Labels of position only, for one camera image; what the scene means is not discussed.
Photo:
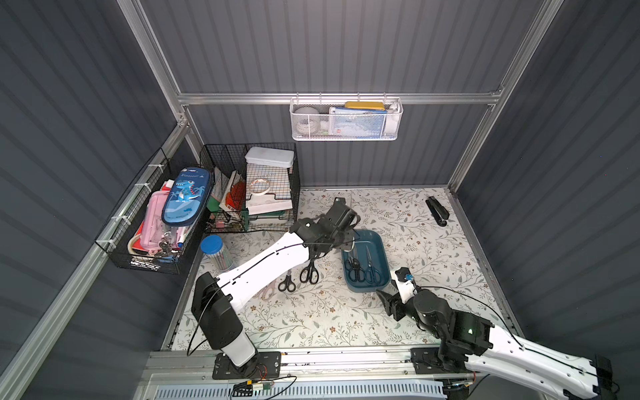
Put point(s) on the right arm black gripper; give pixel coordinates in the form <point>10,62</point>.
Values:
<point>395,304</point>

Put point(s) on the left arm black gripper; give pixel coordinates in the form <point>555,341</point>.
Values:
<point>342,217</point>

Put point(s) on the small black handled scissors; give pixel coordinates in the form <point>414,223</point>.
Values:
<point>354,268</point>

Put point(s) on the large black scissors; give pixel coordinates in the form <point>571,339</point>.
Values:
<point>309,274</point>

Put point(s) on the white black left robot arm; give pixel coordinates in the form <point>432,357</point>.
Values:
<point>218,300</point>

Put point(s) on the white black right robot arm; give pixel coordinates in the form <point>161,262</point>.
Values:
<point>472,344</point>

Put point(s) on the teal plastic storage box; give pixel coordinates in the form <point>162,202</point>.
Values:
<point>365,266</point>

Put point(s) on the pink scissors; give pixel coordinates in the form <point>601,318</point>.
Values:
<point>268,292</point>

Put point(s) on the white plastic flat box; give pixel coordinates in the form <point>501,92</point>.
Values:
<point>270,157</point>

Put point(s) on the checkered notebook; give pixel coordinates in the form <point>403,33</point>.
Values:
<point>279,178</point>

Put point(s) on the green folder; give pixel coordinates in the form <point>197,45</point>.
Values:
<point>276,217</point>

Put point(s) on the black stapler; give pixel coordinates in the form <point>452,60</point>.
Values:
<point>438,211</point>

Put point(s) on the blue white packet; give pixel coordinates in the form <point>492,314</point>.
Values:
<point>354,123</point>

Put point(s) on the white mesh hanging basket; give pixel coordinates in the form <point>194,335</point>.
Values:
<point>394,109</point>

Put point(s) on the white tape roll in basket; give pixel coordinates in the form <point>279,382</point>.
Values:
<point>306,121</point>

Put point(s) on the yellow item in basket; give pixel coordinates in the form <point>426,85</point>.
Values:
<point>371,106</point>

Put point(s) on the blue lid pen tube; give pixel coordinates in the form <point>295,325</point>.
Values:
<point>216,253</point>

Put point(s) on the blue dinosaur pencil case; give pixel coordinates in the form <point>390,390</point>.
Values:
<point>188,197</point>

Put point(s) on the pink pencil case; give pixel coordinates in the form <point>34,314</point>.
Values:
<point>153,226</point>

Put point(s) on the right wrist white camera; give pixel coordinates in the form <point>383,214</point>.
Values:
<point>405,284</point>

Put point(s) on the small dark handled scissors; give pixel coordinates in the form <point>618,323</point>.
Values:
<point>287,285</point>

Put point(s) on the black wire desk organizer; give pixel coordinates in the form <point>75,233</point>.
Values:
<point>227,201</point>

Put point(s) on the black wire wall basket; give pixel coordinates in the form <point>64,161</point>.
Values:
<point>179,245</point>

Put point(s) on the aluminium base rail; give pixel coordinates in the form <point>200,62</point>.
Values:
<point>385,372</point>

